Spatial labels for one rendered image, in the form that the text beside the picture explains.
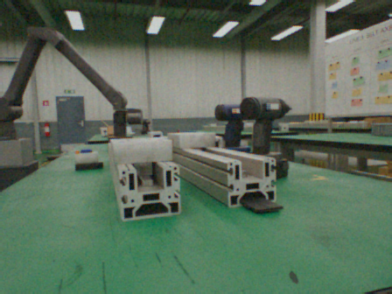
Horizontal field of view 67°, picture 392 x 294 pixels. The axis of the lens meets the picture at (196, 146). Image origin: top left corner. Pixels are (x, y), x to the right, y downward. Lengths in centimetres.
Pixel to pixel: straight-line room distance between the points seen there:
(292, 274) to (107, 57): 1236
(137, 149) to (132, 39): 1225
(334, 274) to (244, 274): 9
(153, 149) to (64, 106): 1186
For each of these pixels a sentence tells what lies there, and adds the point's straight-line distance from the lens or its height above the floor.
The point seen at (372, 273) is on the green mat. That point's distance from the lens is 37.
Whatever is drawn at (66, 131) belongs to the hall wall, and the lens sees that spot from 1238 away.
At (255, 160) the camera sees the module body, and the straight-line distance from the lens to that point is 60.
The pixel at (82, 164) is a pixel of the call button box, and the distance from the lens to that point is 114.
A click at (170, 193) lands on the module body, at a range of 51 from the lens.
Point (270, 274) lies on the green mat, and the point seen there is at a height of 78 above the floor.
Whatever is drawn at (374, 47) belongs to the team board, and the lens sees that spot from 401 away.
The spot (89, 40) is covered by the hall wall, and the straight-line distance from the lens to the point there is 1275.
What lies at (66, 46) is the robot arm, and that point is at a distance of 143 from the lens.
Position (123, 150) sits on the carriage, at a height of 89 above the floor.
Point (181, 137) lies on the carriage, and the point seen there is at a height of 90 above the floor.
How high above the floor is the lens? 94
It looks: 5 degrees down
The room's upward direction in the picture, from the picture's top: 2 degrees counter-clockwise
